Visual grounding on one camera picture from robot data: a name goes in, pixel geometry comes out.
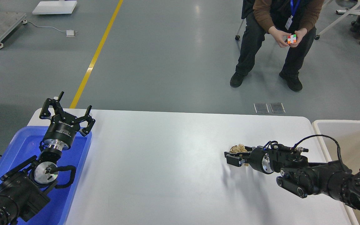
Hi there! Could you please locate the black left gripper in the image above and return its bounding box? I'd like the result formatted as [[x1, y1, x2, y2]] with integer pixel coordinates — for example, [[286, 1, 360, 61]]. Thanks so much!
[[39, 91, 96, 151]]

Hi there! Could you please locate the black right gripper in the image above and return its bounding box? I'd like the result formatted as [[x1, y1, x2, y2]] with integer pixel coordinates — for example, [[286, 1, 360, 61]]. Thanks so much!
[[224, 146, 274, 175]]

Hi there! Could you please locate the colourful rubik's cube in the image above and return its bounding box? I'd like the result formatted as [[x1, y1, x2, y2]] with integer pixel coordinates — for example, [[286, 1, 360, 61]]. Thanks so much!
[[286, 34, 298, 44]]

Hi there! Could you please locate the brown paper ball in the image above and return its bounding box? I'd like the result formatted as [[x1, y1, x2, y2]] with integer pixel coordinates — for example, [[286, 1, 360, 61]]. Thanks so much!
[[225, 144, 252, 167]]

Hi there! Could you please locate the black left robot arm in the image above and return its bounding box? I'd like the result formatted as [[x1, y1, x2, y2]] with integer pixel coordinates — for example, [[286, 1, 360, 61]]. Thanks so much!
[[0, 92, 95, 225]]

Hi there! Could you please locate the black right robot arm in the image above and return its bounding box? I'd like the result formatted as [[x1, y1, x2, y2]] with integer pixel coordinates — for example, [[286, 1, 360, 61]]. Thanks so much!
[[224, 141, 360, 211]]

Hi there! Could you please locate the person's right hand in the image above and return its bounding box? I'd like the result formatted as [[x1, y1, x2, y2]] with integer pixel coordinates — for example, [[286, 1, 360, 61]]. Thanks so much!
[[268, 26, 291, 48]]

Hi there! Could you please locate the person's left hand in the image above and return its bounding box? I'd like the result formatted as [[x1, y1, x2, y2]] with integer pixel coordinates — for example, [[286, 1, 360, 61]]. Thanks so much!
[[289, 27, 308, 48]]

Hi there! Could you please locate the left floor metal plate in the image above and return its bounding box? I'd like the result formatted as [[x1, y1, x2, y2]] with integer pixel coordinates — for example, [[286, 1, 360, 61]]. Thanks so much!
[[254, 103, 269, 114]]

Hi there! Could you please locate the floor metal plate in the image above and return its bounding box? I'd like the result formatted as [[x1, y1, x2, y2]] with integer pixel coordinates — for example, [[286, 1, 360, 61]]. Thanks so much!
[[269, 102, 286, 113], [254, 103, 269, 114]]

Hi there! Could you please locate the blue plastic bin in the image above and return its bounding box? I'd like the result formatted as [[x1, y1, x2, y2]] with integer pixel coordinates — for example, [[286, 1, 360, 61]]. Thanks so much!
[[0, 126, 93, 225]]

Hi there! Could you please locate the right floor metal plate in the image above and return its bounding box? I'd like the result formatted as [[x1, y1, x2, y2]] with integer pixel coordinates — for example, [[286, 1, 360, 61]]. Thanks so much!
[[269, 102, 286, 113]]

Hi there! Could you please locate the white flat board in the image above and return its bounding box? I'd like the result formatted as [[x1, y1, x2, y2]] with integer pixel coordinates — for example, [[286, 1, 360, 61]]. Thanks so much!
[[32, 0, 78, 15]]

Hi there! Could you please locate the metal wheeled platform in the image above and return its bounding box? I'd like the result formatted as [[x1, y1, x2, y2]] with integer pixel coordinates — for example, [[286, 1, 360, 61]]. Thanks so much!
[[0, 0, 27, 49]]

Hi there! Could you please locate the person's chair leg with caster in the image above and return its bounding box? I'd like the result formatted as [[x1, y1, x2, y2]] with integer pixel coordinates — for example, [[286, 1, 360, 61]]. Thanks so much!
[[235, 19, 245, 41]]

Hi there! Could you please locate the beige plastic bin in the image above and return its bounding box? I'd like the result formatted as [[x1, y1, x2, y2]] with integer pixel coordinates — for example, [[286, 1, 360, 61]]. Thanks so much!
[[312, 120, 360, 225]]

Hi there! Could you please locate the seated person in black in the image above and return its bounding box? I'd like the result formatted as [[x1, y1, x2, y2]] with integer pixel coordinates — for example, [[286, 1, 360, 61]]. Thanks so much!
[[230, 0, 324, 92]]

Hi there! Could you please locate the white power adapter with cable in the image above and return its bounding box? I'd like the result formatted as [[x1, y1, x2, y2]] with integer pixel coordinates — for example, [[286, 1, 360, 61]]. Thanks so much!
[[23, 20, 77, 37]]

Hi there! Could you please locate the blue lanyard with badge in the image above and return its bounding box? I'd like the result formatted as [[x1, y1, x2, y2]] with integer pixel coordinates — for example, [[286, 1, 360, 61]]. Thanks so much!
[[285, 0, 301, 30]]

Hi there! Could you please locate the white chair frame right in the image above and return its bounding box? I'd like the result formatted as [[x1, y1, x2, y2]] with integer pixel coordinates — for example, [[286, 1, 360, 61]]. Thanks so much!
[[314, 0, 360, 44]]

